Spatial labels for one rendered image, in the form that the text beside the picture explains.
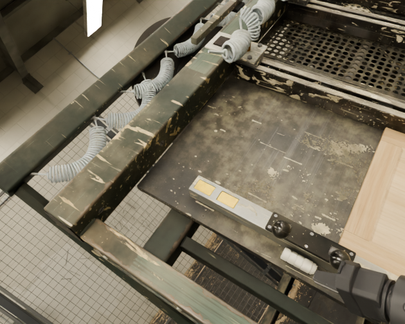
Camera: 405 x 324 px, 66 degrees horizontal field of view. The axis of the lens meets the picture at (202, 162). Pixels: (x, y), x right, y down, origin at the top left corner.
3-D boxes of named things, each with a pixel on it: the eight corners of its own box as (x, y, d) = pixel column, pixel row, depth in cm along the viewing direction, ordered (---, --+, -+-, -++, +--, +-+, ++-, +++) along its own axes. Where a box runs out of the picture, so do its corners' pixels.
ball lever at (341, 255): (339, 264, 70) (346, 276, 57) (323, 255, 71) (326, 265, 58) (346, 249, 70) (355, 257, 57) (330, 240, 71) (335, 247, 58)
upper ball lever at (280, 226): (288, 238, 74) (285, 243, 61) (274, 229, 75) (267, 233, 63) (296, 223, 74) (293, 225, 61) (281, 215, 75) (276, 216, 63)
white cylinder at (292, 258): (279, 260, 74) (311, 278, 71) (281, 255, 72) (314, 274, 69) (284, 249, 75) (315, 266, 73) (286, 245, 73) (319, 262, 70)
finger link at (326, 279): (318, 269, 60) (351, 279, 56) (312, 283, 59) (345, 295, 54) (315, 264, 60) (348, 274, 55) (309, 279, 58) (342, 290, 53)
